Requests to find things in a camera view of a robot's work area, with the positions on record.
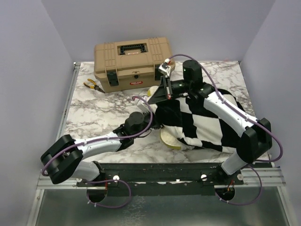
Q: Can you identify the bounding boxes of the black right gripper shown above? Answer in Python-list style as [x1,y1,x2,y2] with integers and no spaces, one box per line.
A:
[148,75,191,105]

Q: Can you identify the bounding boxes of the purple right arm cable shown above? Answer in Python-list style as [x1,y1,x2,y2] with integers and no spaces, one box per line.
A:
[164,54,282,206]

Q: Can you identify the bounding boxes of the white pillow yellow edge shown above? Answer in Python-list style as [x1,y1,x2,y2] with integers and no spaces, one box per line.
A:
[146,86,182,150]

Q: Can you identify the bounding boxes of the aluminium left side rail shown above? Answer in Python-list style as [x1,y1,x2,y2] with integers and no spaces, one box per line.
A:
[55,62,81,142]

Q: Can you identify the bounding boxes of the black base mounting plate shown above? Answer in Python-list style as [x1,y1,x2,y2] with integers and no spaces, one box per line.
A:
[47,161,245,196]

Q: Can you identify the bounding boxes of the aluminium front rail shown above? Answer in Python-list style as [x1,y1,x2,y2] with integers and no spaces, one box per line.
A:
[36,168,286,190]

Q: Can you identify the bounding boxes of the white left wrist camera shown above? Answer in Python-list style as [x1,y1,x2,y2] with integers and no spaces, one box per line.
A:
[137,100,150,113]

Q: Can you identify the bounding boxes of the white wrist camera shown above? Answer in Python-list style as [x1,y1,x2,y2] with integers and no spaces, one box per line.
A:
[137,100,150,113]
[158,58,171,78]

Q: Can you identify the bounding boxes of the black white checkered pillowcase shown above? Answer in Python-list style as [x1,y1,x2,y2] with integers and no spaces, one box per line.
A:
[150,97,240,153]

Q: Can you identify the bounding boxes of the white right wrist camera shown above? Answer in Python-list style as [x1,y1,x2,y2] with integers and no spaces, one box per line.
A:
[158,58,171,78]

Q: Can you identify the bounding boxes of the yellow handled pliers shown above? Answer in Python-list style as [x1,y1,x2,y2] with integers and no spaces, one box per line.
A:
[83,79,105,93]

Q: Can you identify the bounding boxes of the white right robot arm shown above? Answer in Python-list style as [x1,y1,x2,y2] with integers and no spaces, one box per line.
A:
[148,59,272,184]

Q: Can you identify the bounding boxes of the tan plastic toolbox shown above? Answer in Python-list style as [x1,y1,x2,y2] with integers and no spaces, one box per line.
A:
[94,37,172,93]

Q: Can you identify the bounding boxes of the aluminium rail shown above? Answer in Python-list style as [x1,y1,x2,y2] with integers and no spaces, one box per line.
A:
[55,62,81,142]
[36,168,286,190]

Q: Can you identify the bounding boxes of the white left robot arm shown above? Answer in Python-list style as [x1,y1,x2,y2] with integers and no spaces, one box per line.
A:
[40,112,154,186]

